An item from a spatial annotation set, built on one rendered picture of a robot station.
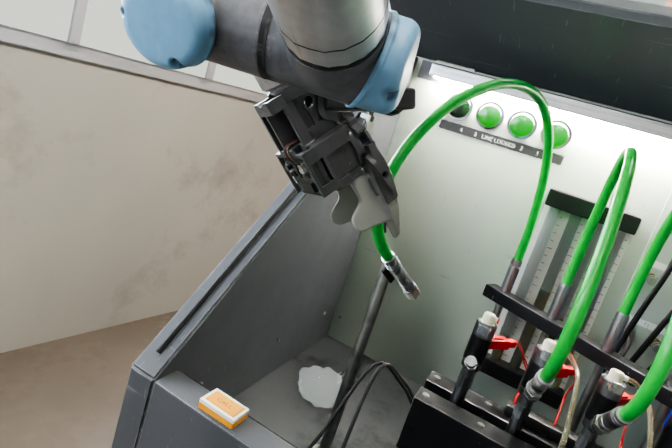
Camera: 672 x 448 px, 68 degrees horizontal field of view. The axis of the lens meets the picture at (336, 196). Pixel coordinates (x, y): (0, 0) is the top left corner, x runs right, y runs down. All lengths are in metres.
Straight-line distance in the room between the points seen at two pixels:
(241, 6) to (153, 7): 0.06
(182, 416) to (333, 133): 0.37
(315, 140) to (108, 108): 1.69
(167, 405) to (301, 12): 0.50
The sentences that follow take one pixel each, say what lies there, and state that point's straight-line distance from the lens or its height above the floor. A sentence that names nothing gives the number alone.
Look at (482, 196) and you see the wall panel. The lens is 0.98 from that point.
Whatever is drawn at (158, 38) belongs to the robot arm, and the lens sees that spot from 0.41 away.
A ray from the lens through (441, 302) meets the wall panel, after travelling 1.03.
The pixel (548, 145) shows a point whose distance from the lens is 0.84.
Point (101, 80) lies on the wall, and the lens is 2.12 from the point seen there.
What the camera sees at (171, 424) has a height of 0.91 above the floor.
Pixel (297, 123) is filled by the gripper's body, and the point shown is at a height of 1.29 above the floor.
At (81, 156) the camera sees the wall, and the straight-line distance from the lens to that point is 2.16.
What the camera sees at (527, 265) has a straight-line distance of 0.95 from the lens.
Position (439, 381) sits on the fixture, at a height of 0.98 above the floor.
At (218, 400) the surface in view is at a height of 0.96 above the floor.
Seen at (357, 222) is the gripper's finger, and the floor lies 1.21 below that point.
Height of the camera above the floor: 1.33
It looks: 11 degrees down
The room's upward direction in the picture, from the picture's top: 17 degrees clockwise
